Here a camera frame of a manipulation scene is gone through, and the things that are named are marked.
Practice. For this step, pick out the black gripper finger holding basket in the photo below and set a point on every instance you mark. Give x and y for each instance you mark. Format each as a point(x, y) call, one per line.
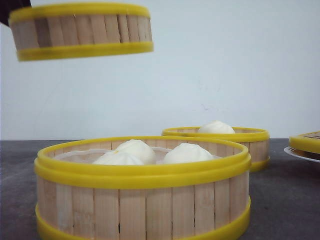
point(7, 6)

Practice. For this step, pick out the bamboo steamer basket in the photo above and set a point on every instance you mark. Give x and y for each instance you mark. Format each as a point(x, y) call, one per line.
point(80, 29)
point(255, 139)
point(206, 200)

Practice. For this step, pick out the woven bamboo steamer lid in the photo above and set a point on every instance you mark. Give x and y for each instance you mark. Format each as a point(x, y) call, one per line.
point(307, 142)

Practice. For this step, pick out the middle back white bun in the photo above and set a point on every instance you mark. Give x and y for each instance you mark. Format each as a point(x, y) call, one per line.
point(139, 149)

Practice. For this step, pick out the front left white bun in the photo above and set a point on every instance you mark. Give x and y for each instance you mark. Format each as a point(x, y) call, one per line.
point(117, 158)

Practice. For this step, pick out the front right white bun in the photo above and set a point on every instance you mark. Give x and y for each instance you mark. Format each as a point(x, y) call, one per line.
point(188, 153)

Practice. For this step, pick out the white bun in right basket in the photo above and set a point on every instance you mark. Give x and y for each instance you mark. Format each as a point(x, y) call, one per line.
point(216, 127)

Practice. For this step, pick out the white ceramic plate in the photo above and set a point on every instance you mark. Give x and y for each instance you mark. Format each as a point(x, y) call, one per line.
point(304, 155)

